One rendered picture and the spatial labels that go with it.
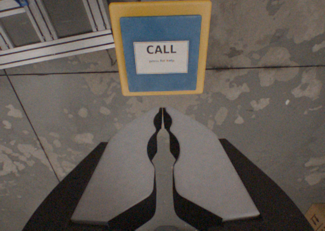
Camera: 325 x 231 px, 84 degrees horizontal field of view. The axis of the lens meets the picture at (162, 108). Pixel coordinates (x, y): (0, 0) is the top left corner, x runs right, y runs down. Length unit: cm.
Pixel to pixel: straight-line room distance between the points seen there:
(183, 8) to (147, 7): 4
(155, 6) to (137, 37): 4
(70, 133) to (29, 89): 45
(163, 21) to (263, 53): 122
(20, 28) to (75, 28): 28
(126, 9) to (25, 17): 97
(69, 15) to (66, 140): 106
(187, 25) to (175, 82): 7
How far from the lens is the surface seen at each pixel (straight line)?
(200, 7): 26
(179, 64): 25
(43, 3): 114
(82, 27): 108
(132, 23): 24
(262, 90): 154
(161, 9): 26
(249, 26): 134
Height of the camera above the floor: 121
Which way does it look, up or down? 59 degrees down
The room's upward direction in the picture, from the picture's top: 179 degrees clockwise
